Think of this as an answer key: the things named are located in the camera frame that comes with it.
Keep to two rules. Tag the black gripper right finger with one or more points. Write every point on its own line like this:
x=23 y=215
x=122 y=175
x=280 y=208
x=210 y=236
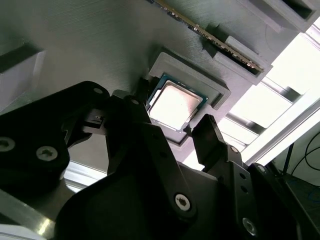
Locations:
x=207 y=142

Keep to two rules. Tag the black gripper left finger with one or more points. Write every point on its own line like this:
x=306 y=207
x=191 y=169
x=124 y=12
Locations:
x=37 y=130

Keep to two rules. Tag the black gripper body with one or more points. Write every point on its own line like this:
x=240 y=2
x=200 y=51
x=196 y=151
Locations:
x=112 y=212

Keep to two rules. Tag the CPU silver top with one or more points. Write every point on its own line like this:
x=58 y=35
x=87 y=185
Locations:
x=175 y=107

